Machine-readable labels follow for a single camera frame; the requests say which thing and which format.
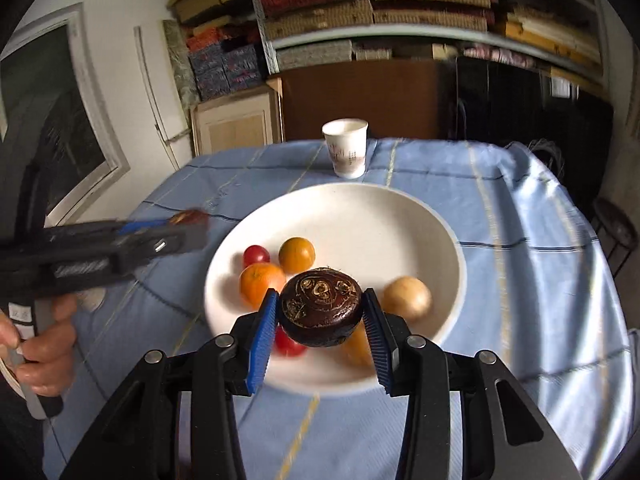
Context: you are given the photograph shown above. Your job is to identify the black glossy panel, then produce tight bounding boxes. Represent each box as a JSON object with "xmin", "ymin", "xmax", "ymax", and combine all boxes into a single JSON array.
[{"xmin": 440, "ymin": 55, "xmax": 615, "ymax": 211}]

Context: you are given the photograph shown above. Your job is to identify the blue checked tablecloth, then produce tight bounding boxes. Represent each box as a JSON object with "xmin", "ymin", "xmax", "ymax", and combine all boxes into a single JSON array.
[{"xmin": 42, "ymin": 137, "xmax": 633, "ymax": 480}]

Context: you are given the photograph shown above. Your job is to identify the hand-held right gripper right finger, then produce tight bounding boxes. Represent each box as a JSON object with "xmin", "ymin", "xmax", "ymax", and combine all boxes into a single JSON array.
[{"xmin": 362, "ymin": 287, "xmax": 583, "ymax": 480}]

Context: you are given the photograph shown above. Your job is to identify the white paper cup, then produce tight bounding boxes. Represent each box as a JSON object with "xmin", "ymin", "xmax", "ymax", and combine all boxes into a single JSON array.
[{"xmin": 321, "ymin": 118, "xmax": 369, "ymax": 179}]

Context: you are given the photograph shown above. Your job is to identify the white plate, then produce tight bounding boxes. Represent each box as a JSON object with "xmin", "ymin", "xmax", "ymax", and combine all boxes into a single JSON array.
[{"xmin": 204, "ymin": 183, "xmax": 468, "ymax": 395}]

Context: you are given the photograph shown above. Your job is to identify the small orange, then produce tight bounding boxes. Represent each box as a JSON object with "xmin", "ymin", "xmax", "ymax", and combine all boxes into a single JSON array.
[
  {"xmin": 239, "ymin": 263, "xmax": 287, "ymax": 311},
  {"xmin": 342, "ymin": 324, "xmax": 375, "ymax": 367},
  {"xmin": 278, "ymin": 237, "xmax": 316, "ymax": 275}
]

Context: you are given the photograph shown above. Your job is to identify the light wooden picture frame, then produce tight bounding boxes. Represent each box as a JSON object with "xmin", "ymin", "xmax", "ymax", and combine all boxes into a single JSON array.
[{"xmin": 190, "ymin": 85, "xmax": 283, "ymax": 157}]

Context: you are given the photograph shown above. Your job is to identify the green marbled board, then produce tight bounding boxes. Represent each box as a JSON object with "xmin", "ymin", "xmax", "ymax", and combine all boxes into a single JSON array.
[{"xmin": 161, "ymin": 20, "xmax": 201, "ymax": 111}]

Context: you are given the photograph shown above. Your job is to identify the white metal shelf rack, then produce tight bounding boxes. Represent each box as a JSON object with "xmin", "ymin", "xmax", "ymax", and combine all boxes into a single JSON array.
[{"xmin": 245, "ymin": 0, "xmax": 608, "ymax": 96}]

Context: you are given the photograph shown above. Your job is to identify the brown wooden board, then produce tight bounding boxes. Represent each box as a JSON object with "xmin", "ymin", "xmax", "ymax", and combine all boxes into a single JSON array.
[{"xmin": 267, "ymin": 59, "xmax": 451, "ymax": 143}]

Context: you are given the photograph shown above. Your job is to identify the person's left hand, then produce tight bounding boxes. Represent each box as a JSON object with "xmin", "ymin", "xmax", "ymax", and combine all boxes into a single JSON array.
[{"xmin": 0, "ymin": 295, "xmax": 78, "ymax": 398}]

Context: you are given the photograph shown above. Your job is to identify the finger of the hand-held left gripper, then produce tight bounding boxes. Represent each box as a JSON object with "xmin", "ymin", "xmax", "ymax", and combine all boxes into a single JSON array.
[
  {"xmin": 116, "ymin": 218, "xmax": 173, "ymax": 237},
  {"xmin": 127, "ymin": 224, "xmax": 209, "ymax": 263}
]

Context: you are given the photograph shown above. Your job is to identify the white framed window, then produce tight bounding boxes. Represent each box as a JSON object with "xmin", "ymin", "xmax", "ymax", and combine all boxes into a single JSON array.
[{"xmin": 0, "ymin": 2, "xmax": 132, "ymax": 226}]

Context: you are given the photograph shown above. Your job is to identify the round tan passion fruit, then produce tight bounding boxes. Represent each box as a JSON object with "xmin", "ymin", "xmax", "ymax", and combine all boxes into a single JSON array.
[{"xmin": 382, "ymin": 276, "xmax": 432, "ymax": 322}]

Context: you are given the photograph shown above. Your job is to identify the white leaning slat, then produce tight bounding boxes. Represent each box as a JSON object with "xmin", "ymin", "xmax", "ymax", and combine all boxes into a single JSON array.
[{"xmin": 132, "ymin": 26, "xmax": 178, "ymax": 171}]

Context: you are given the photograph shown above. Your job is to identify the round black stool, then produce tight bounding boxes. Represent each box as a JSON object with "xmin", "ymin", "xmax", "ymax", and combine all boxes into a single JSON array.
[{"xmin": 592, "ymin": 197, "xmax": 638, "ymax": 281}]

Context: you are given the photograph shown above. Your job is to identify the pile of blue patterned boxes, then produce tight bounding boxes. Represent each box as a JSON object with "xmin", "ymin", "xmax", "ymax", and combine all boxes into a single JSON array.
[{"xmin": 167, "ymin": 0, "xmax": 266, "ymax": 102}]

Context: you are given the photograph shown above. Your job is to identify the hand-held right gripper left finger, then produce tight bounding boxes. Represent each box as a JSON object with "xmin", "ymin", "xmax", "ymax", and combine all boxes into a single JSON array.
[{"xmin": 60, "ymin": 288, "xmax": 279, "ymax": 480}]

